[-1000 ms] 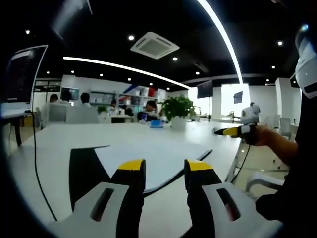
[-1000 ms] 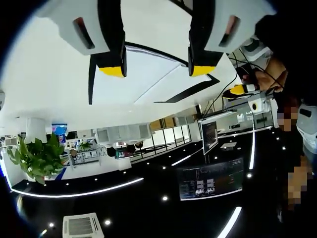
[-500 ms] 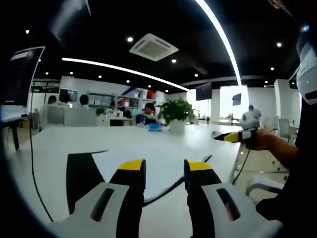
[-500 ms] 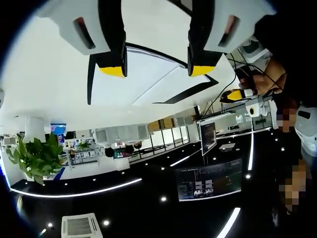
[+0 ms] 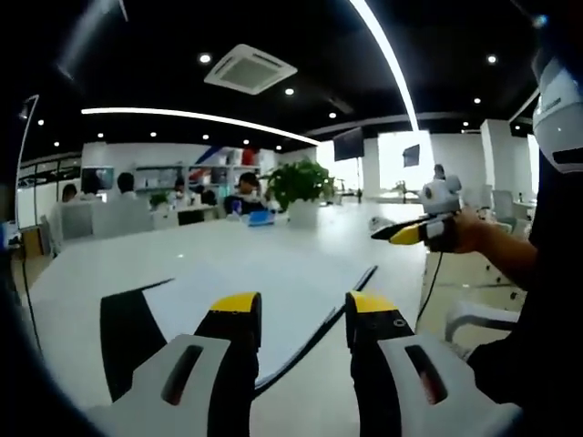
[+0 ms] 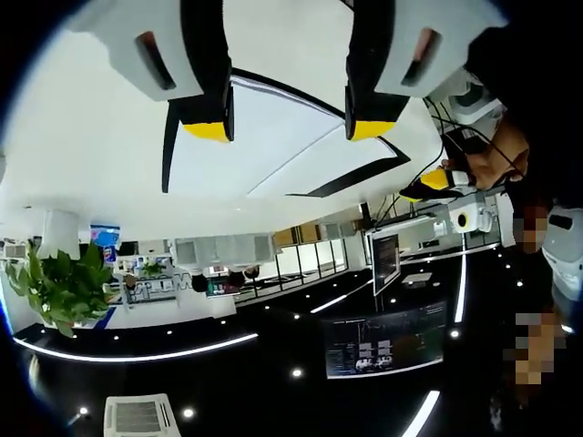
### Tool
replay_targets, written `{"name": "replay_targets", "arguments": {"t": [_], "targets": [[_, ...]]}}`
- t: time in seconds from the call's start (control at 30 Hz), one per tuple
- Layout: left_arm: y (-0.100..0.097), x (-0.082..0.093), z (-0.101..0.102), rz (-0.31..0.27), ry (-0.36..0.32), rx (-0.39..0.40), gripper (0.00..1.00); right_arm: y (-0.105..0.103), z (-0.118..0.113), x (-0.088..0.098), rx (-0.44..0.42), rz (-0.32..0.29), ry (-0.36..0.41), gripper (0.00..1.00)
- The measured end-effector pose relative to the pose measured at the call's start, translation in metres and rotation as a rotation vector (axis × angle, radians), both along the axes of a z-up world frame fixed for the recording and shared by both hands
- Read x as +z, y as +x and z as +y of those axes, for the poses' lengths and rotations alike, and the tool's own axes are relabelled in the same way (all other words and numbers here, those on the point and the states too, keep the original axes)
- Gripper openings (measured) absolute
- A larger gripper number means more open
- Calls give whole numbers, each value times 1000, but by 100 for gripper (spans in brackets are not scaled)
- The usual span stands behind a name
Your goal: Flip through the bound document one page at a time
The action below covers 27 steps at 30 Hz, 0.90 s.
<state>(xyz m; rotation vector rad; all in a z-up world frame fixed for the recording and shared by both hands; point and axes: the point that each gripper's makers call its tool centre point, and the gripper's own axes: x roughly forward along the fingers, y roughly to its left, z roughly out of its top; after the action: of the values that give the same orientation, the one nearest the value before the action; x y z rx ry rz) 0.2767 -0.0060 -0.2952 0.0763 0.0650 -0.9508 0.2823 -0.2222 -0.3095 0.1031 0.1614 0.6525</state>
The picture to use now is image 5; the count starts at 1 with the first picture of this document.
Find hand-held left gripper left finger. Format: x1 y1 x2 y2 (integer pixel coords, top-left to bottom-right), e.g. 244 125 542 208
86 291 264 437

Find long curved ceiling light strip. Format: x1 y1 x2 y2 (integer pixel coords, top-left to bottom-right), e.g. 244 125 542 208
348 0 421 134

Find green potted plant white pot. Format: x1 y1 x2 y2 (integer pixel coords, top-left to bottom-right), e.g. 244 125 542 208
262 158 337 229

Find large hanging dark monitor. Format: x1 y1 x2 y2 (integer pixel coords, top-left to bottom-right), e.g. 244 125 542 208
332 127 365 163

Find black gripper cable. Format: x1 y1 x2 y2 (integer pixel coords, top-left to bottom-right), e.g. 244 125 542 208
414 250 445 325

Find white worn chest device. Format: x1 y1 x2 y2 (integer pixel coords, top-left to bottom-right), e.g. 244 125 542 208
529 55 583 175

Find blue box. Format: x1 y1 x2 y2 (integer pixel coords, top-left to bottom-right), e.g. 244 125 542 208
247 209 278 229

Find person's black clothing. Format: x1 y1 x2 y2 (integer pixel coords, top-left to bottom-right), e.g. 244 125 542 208
466 40 583 411

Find ceiling air conditioner vent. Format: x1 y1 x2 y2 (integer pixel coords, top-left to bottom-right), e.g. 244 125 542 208
203 43 299 97

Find wall screen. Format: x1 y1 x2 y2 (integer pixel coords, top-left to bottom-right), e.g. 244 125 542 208
80 166 116 192

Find long straight ceiling light strip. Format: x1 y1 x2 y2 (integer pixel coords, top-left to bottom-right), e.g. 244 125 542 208
80 107 321 147

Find white wall shelf unit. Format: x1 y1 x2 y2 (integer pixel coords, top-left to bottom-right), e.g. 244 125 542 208
132 161 263 195

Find grey desk partition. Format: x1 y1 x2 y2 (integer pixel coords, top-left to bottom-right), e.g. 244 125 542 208
56 198 155 241

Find person's right hand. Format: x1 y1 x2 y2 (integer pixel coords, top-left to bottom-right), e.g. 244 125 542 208
427 209 496 255

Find thin black cable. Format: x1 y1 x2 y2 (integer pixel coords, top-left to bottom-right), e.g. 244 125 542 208
18 252 43 359

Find white office chair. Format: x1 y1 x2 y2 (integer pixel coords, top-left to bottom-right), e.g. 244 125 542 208
490 188 517 225

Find thin floor lamp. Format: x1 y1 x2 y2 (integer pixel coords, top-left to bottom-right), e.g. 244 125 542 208
13 93 41 229

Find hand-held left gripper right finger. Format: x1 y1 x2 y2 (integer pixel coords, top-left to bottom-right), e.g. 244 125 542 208
343 290 525 437

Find white sheet with black border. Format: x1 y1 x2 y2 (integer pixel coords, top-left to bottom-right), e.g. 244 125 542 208
99 265 380 402

